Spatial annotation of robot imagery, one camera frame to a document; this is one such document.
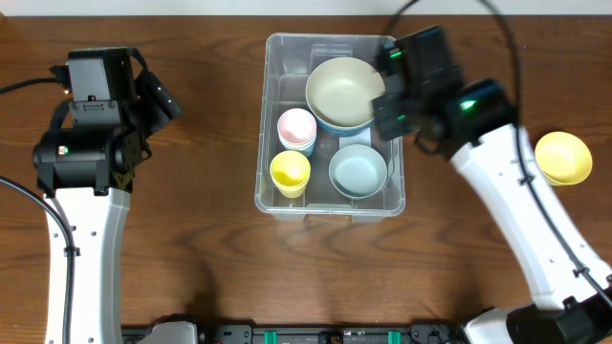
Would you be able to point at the clear plastic storage bin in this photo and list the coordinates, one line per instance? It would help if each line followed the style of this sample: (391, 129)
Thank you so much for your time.
(290, 58)

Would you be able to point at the yellow bowl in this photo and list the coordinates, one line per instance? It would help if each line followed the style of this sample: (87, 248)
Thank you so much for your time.
(563, 158)

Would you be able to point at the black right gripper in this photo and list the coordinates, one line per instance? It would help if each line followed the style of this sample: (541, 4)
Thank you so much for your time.
(385, 109)

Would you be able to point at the blue plastic cup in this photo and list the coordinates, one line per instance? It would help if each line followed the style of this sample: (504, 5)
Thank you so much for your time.
(308, 152)

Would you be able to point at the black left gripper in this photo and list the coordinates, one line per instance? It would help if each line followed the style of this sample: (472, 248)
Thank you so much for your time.
(163, 112)

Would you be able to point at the pink plastic cup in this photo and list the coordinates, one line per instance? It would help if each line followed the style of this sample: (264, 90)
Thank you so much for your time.
(297, 126)

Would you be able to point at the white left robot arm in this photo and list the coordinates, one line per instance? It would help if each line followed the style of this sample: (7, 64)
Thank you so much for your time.
(85, 164)

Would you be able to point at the blue bowl under beige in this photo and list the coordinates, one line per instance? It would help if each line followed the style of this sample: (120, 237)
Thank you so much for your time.
(327, 126)

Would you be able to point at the cream beige bowl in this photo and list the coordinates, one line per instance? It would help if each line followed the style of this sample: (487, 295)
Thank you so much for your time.
(342, 90)

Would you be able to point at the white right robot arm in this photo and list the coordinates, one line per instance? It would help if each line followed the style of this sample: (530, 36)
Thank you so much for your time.
(478, 132)

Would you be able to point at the grey bowl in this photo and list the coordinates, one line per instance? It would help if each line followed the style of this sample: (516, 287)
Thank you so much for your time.
(358, 171)

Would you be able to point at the cream white cup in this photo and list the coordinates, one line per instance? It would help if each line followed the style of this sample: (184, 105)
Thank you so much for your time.
(286, 142)

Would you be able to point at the yellow cup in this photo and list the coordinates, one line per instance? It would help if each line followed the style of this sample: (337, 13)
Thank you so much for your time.
(290, 172)

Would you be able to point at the white label in bin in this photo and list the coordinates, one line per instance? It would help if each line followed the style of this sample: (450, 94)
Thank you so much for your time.
(362, 138)

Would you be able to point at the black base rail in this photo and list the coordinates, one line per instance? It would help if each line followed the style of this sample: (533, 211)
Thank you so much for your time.
(234, 332)

